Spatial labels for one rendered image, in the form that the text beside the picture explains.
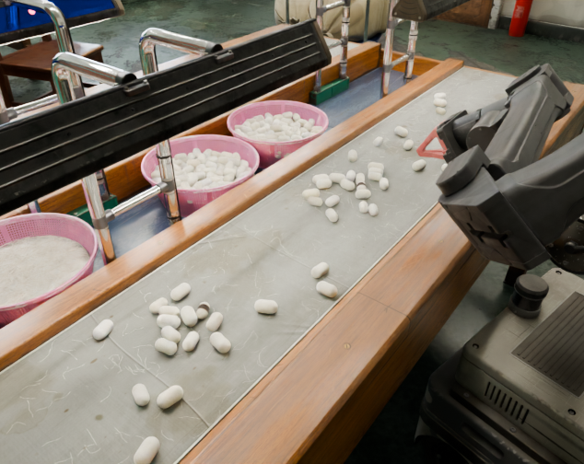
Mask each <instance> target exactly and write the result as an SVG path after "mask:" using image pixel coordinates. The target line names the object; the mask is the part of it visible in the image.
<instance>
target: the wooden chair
mask: <svg viewBox="0 0 584 464"><path fill-rule="evenodd" d="M41 38H42V41H40V42H38V43H35V44H33V45H30V46H28V47H26V48H23V49H21V50H18V51H16V52H12V53H10V54H8V55H5V56H2V55H1V53H0V88H1V91H2V94H3V98H4V101H5V104H6V108H7V109H9V108H16V107H19V106H22V105H25V104H29V103H31V102H34V101H37V100H40V99H45V98H48V97H50V96H53V95H56V90H55V87H54V83H53V78H52V71H51V66H52V62H53V58H54V57H55V56H56V55H57V54H58V53H60V52H59V48H58V44H57V40H52V37H51V34H50V33H49V34H45V35H41ZM73 44H74V48H75V53H76V55H78V56H81V57H84V58H87V59H89V60H93V61H96V62H99V63H102V64H103V59H102V54H101V51H102V50H104V47H103V45H98V44H90V43H82V42H74V41H73ZM8 75H11V76H17V77H24V78H30V79H37V80H43V81H50V83H51V86H52V89H53V90H51V91H49V92H47V93H45V94H43V95H41V96H39V97H37V98H35V99H33V100H31V101H29V102H27V103H24V102H17V101H14V98H13V94H12V90H11V86H10V84H9V80H8ZM100 84H103V83H100V82H99V84H96V83H89V82H83V86H84V87H87V88H90V87H94V86H97V85H100Z"/></svg>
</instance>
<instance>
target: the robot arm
mask: <svg viewBox="0 0 584 464"><path fill-rule="evenodd" d="M505 91H506V92H507V94H508V96H506V97H504V98H502V99H500V100H497V101H495V102H493V103H491V104H489V105H486V106H484V107H483V108H481V109H479V110H475V111H473V112H471V113H469V114H468V112H467V110H463V111H459V112H457V113H455V114H453V115H451V116H450V117H448V119H447V120H444V121H443V122H441V123H440V124H439V125H438V126H436V127H435V128H434V129H433V130H432V132H431V133H430V134H429V135H428V137H427V138H426V139H425V141H424V142H423V143H422V144H421V145H420V146H419V147H418V148H417V149H416V152H417V154H418V155H419V156H420V157H434V158H439V159H444V160H445V161H446V163H447V164H448V165H447V166H446V167H445V169H444V170H443V172H442V173H441V175H440V176H439V177H438V179H437V181H436V183H435V184H436V185H437V186H438V188H439V189H440V190H441V192H442V194H441V195H440V196H439V198H438V202H439V203H440V204H441V206H442V207H443V208H444V209H445V211H446V212H447V213H448V214H449V216H450V217H451V218H452V220H453V221H454V222H455V223H456V225H457V226H458V227H459V228H460V230H461V231H462V232H463V234H464V235H465V236H466V237H467V238H468V239H469V240H470V241H471V243H472V244H473V245H474V247H475V248H476V249H477V250H478V252H479V253H480V254H481V255H482V256H483V257H484V258H485V259H487V260H490V261H496V262H498V263H503V264H506V265H509V266H512V267H516V268H520V269H522V270H526V271H529V270H532V269H533V268H535V267H537V266H538V265H540V264H542V263H543V262H545V261H547V260H549V259H551V258H552V257H551V255H550V254H549V253H548V251H547V250H546V248H545V247H546V246H548V245H549V244H551V243H553V242H554V241H556V240H557V239H559V238H560V236H561V234H562V233H563V232H564V231H565V230H567V229H568V228H569V227H570V226H571V225H572V224H573V223H574V222H575V221H577V220H578V219H579V218H580V217H581V216H583V215H584V133H582V134H580V135H579V136H577V137H576V138H574V139H573V140H571V141H570V142H568V143H567V144H565V145H563V146H562V147H560V148H559V149H557V150H556V151H554V152H553V153H552V154H550V155H548V156H547V157H544V158H542V159H540V160H539V158H540V155H541V153H542V151H543V147H544V145H545V143H546V140H547V138H548V135H549V133H550V131H551V129H552V127H553V124H554V122H557V121H559V120H560V119H562V118H563V117H565V116H566V115H568V113H569V112H570V111H571V109H570V107H571V105H572V103H573V100H574V97H573V95H572V94H571V93H570V91H569V90H568V89H567V87H566V86H565V84H564V83H563V82H562V80H561V79H560V78H559V76H558V75H557V74H556V72H555V71H554V69H553V68H552V67H551V65H550V64H544V65H542V66H540V65H539V64H537V65H536V66H534V67H533V68H532V69H531V70H529V71H528V72H526V73H525V74H523V75H521V76H519V77H518V78H516V79H515V80H513V81H512V82H511V83H510V84H509V85H508V87H507V88H506V89H505ZM435 137H437V139H438V141H439V143H440V145H441V147H442V149H434V150H426V147H427V146H428V145H429V144H430V143H431V141H432V140H433V139H434V138H435Z"/></svg>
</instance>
